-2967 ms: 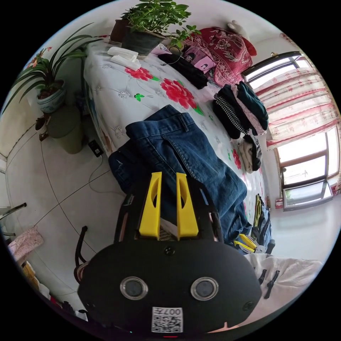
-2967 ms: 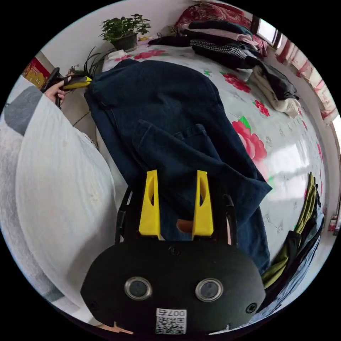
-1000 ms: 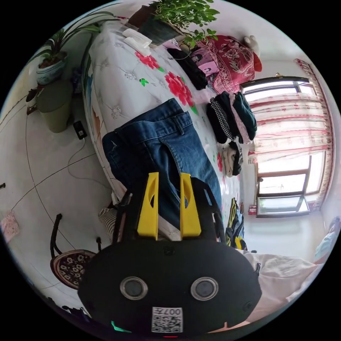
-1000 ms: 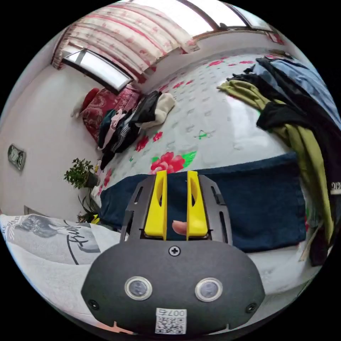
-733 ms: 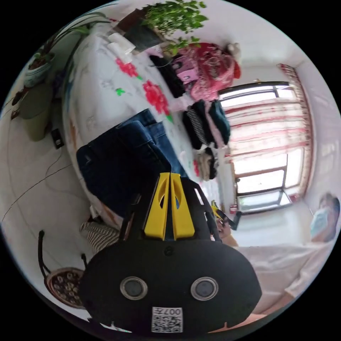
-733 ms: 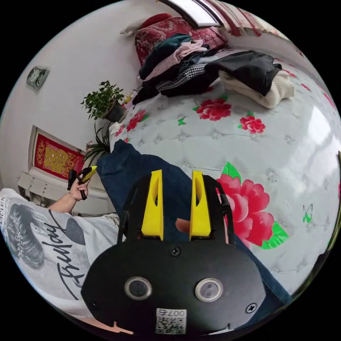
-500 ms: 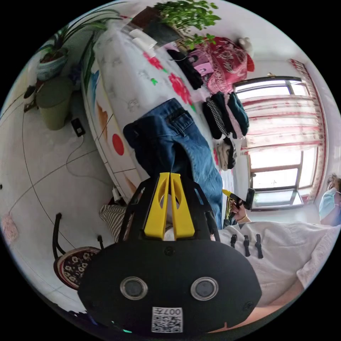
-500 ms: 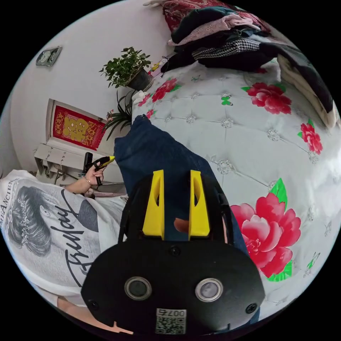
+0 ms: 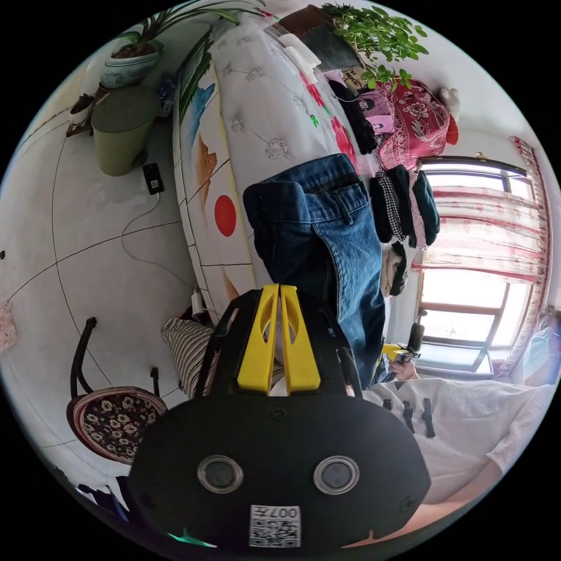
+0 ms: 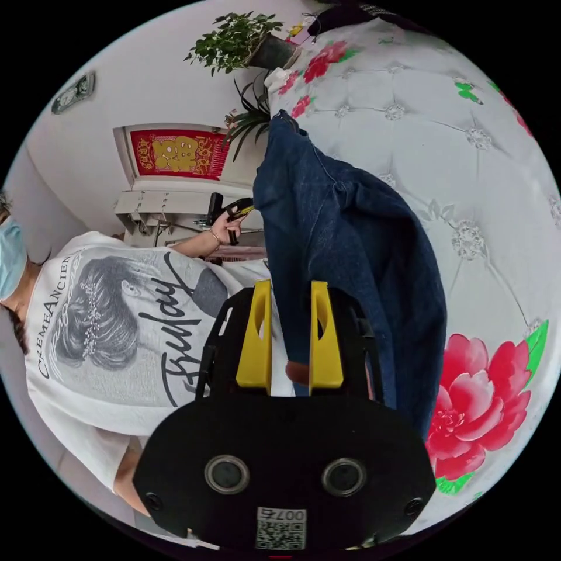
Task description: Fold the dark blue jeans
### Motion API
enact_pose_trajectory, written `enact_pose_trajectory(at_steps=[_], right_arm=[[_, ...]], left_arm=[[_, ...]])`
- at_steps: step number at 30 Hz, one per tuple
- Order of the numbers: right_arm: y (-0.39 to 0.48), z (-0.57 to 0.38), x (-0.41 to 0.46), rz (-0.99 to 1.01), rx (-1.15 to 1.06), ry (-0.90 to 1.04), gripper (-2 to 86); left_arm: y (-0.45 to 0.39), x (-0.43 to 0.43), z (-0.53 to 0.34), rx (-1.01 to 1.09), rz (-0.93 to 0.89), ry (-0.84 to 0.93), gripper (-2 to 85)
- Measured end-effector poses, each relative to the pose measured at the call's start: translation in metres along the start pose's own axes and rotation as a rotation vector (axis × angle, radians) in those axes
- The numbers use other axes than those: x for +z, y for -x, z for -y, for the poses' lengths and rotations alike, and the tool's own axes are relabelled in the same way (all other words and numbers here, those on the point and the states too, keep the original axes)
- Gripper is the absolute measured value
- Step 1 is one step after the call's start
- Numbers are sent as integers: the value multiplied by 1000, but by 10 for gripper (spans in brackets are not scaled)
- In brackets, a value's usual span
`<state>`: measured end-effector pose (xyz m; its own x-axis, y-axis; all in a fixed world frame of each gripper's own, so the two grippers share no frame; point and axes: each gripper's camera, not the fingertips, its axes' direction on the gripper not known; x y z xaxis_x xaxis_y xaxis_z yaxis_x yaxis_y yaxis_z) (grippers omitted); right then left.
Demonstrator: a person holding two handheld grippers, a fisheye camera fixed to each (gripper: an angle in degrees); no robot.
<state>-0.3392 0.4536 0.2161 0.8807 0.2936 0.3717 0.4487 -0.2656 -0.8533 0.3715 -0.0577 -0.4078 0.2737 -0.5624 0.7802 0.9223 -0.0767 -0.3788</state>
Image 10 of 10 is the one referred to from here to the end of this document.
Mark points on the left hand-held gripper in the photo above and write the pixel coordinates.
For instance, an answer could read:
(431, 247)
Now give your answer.
(232, 219)

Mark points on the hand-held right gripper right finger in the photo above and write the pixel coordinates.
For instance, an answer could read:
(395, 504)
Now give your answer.
(328, 355)

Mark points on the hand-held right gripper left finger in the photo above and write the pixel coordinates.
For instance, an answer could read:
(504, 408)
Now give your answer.
(254, 350)

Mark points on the dark blue jeans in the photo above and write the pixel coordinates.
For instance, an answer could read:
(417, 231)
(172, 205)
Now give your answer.
(350, 245)

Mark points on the person's left forearm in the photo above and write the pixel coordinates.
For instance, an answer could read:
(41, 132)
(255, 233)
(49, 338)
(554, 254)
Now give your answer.
(197, 245)

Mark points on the person's right forearm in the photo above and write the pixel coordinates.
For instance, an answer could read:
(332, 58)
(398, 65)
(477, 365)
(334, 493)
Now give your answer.
(129, 477)

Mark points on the person's left hand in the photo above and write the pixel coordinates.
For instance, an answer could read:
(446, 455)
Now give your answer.
(222, 231)

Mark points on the white window with red paper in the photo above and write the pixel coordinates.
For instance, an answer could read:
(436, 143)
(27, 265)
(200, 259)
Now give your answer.
(171, 158)

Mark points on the long-leaved green plant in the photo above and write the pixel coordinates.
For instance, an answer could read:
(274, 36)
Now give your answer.
(250, 116)

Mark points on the person's body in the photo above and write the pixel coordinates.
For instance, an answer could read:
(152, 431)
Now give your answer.
(109, 377)

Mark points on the leafy potted plant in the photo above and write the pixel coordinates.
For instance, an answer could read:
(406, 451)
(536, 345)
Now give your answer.
(239, 44)

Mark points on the bed with white flowered quilt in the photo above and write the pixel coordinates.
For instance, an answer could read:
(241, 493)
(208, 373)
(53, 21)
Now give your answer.
(438, 144)

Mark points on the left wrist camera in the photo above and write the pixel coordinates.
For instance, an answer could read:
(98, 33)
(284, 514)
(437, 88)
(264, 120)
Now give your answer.
(214, 206)

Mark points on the wall clock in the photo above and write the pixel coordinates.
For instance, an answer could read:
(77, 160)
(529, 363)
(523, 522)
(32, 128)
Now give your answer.
(73, 93)

